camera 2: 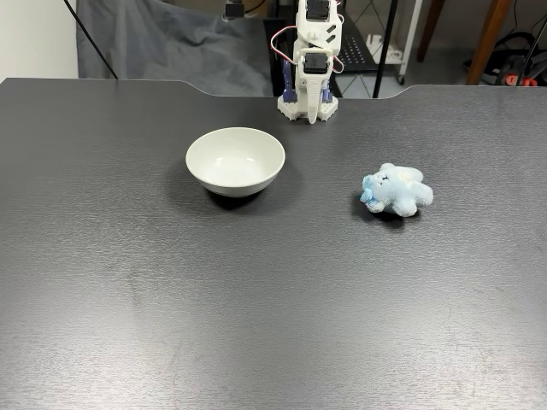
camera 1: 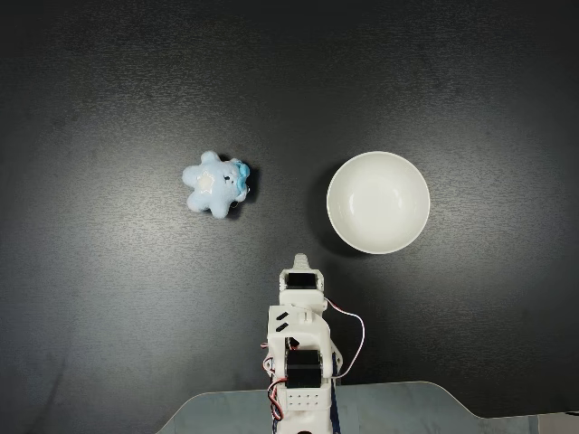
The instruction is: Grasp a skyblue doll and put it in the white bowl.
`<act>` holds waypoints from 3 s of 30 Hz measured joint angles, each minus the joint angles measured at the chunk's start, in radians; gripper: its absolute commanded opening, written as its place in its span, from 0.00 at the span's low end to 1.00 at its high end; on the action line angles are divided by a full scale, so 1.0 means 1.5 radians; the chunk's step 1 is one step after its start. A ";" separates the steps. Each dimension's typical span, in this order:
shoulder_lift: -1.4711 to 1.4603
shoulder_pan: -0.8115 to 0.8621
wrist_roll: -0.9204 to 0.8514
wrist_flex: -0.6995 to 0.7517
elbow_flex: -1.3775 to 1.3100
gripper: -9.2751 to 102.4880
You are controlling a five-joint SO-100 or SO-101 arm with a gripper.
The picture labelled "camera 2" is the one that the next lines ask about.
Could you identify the thin black stand pole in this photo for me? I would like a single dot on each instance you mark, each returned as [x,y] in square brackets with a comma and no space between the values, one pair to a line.
[91,39]

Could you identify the small black camera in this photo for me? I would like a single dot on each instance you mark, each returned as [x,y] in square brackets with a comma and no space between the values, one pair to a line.
[233,9]

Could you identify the skyblue plush doll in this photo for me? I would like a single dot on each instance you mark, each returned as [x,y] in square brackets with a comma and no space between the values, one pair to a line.
[397,192]

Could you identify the thin brown wooden leg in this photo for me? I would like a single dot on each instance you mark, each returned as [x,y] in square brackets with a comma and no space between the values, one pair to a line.
[427,30]

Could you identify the black vacuum cleaner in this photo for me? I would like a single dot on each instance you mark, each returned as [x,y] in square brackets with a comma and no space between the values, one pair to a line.
[513,47]

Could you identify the orange plastic part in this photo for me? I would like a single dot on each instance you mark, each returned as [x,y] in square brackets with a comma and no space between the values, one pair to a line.
[511,80]

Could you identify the grey cloth backdrop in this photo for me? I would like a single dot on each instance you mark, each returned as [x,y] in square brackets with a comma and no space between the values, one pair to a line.
[171,51]

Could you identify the blue table clamp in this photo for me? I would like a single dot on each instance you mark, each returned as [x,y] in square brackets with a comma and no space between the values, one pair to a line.
[289,91]
[326,94]

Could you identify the thick brown wooden leg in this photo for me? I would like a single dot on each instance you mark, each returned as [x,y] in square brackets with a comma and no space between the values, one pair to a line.
[489,42]

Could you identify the white bowl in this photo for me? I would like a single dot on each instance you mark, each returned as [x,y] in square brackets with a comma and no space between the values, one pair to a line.
[235,171]

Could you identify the black metal rack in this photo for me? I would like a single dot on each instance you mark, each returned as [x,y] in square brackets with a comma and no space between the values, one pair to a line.
[354,47]

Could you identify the white cart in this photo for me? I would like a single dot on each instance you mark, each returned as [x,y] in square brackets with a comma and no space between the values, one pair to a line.
[409,38]

